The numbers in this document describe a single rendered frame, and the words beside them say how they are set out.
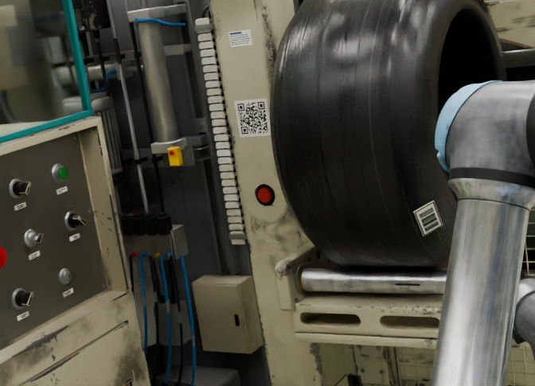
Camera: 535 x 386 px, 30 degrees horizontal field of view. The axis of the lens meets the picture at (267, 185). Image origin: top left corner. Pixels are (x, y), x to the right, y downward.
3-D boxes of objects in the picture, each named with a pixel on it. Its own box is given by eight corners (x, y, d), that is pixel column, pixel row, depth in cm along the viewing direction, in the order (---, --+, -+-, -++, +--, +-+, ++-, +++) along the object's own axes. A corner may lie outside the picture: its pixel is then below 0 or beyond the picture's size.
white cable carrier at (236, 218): (231, 244, 212) (194, 19, 202) (243, 237, 216) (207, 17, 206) (248, 244, 209) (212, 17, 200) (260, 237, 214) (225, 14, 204)
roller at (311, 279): (307, 287, 200) (296, 293, 196) (305, 265, 199) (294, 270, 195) (476, 291, 182) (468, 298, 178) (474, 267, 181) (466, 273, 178)
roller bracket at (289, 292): (279, 313, 195) (272, 265, 193) (361, 251, 228) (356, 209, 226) (294, 313, 193) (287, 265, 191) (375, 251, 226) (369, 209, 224)
